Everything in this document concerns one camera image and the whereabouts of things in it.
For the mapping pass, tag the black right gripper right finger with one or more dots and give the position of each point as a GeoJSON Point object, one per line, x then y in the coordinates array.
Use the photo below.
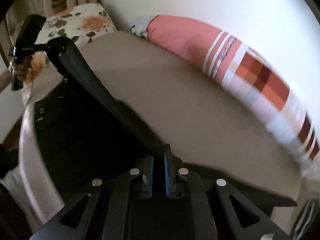
{"type": "Point", "coordinates": [175, 174]}

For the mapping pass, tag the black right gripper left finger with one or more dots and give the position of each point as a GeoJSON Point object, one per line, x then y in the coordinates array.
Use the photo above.
{"type": "Point", "coordinates": [145, 172]}

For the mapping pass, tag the black pants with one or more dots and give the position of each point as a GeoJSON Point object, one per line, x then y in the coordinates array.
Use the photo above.
{"type": "Point", "coordinates": [82, 131]}

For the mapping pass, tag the striped clothing pile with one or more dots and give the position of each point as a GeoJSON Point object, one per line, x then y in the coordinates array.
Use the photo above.
{"type": "Point", "coordinates": [305, 219]}

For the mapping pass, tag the person's left hand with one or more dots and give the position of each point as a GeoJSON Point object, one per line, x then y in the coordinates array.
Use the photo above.
{"type": "Point", "coordinates": [21, 70]}

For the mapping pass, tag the beige textured bed sheet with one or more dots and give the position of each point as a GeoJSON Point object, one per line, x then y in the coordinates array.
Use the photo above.
{"type": "Point", "coordinates": [203, 124]}

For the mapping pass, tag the white floral pillow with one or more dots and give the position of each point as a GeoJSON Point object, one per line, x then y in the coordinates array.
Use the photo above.
{"type": "Point", "coordinates": [82, 24]}

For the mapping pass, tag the pink checkered long pillow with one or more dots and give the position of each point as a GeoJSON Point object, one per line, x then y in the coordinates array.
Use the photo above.
{"type": "Point", "coordinates": [242, 72]}

